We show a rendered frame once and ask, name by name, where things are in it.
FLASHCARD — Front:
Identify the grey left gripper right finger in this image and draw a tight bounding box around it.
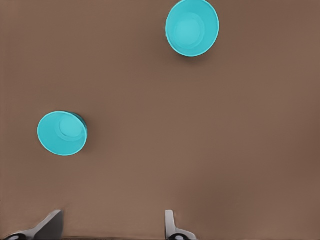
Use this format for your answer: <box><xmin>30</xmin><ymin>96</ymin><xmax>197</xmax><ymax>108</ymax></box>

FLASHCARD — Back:
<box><xmin>164</xmin><ymin>209</ymin><xmax>198</xmax><ymax>240</ymax></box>

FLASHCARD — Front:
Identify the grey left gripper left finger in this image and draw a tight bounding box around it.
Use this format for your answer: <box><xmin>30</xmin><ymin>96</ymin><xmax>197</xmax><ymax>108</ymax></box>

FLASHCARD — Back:
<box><xmin>3</xmin><ymin>209</ymin><xmax>65</xmax><ymax>240</ymax></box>

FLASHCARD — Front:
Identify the blue bowl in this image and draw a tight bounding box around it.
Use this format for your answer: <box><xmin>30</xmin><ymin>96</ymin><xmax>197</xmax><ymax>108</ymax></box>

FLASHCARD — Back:
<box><xmin>37</xmin><ymin>110</ymin><xmax>89</xmax><ymax>157</ymax></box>
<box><xmin>165</xmin><ymin>0</ymin><xmax>220</xmax><ymax>58</ymax></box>

